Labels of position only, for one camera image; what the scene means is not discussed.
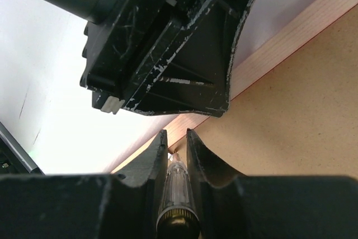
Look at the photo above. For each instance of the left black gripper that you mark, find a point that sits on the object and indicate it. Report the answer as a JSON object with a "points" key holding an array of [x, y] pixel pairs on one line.
{"points": [[164, 57]]}

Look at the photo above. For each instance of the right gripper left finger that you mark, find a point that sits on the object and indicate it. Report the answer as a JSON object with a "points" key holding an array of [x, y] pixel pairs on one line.
{"points": [[120, 205]]}

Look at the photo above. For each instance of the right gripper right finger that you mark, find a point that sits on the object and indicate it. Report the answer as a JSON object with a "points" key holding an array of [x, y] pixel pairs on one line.
{"points": [[231, 204]]}

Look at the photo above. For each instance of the clear tester screwdriver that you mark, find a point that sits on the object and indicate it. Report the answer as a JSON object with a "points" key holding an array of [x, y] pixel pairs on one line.
{"points": [[177, 216]]}

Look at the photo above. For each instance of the red picture frame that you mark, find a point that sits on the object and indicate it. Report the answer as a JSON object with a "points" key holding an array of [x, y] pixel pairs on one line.
{"points": [[294, 95]]}

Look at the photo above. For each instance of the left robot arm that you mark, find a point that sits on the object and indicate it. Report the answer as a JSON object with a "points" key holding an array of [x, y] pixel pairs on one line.
{"points": [[159, 57]]}

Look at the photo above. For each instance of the left aluminium side rail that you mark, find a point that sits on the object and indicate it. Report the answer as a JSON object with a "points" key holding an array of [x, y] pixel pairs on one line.
{"points": [[14, 159]]}

